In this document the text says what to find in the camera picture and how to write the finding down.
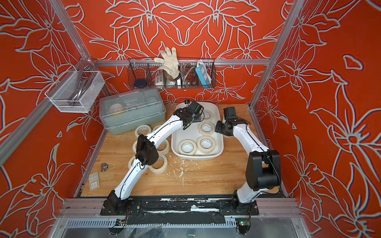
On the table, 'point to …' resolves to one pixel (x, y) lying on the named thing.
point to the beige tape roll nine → (161, 170)
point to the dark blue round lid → (140, 83)
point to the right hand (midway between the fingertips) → (215, 127)
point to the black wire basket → (147, 68)
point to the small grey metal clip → (104, 166)
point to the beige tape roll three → (131, 162)
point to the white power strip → (159, 80)
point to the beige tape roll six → (206, 145)
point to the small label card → (94, 181)
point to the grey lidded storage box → (131, 109)
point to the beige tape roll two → (134, 147)
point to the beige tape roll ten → (206, 128)
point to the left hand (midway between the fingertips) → (194, 115)
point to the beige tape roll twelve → (185, 153)
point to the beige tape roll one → (156, 127)
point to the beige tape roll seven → (144, 129)
